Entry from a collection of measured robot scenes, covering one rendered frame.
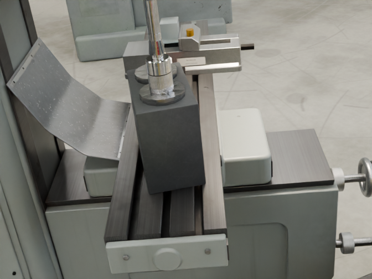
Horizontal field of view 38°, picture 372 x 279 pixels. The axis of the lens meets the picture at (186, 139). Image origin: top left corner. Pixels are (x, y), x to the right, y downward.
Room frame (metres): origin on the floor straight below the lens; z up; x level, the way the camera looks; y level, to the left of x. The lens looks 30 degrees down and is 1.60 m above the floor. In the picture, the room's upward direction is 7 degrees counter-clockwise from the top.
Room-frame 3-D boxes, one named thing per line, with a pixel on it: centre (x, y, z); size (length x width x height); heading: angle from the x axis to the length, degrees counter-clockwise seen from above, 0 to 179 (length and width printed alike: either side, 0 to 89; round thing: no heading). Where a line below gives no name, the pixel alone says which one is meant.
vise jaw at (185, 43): (1.54, -0.05, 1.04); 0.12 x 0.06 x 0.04; 174
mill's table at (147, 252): (1.37, 0.02, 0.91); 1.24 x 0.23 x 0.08; 176
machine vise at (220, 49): (1.55, -0.02, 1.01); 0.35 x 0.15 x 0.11; 84
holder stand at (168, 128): (1.01, 0.04, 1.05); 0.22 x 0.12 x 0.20; 7
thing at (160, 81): (0.96, 0.04, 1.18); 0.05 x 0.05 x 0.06
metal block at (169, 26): (1.55, 0.01, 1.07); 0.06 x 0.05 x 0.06; 174
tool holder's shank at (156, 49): (0.96, 0.04, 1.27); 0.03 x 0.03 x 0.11
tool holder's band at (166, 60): (0.96, 0.04, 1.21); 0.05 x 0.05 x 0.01
